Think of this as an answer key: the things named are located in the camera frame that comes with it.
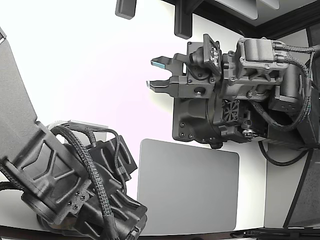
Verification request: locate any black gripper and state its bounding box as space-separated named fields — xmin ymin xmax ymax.
xmin=146 ymin=41 xmax=216 ymax=99

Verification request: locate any large light grey panel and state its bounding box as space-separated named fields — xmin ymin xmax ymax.
xmin=214 ymin=0 xmax=260 ymax=21

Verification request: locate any grey fixture plate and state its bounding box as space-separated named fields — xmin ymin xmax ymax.
xmin=69 ymin=120 xmax=110 ymax=130

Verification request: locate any grey rectangular mat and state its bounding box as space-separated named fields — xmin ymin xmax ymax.
xmin=136 ymin=138 xmax=240 ymax=231

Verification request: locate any small light grey panel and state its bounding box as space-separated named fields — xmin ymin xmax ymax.
xmin=259 ymin=0 xmax=281 ymax=11

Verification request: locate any black speckled panel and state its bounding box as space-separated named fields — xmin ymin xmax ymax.
xmin=283 ymin=147 xmax=320 ymax=229

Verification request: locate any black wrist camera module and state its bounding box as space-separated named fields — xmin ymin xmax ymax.
xmin=189 ymin=33 xmax=224 ymax=76

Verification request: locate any long black mounting bracket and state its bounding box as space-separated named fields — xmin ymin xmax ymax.
xmin=174 ymin=0 xmax=194 ymax=40

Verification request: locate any short black mounting bracket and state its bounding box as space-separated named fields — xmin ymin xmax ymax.
xmin=114 ymin=0 xmax=138 ymax=20

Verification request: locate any black frame rail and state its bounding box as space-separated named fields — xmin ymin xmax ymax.
xmin=159 ymin=0 xmax=320 ymax=45

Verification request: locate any black braided sleeve cable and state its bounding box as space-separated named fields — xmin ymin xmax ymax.
xmin=249 ymin=39 xmax=318 ymax=132
xmin=49 ymin=124 xmax=118 ymax=240

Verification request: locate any white cable loop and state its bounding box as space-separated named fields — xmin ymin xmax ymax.
xmin=47 ymin=119 xmax=72 ymax=131

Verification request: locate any smooth black cable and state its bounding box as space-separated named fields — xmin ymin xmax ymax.
xmin=258 ymin=139 xmax=312 ymax=166

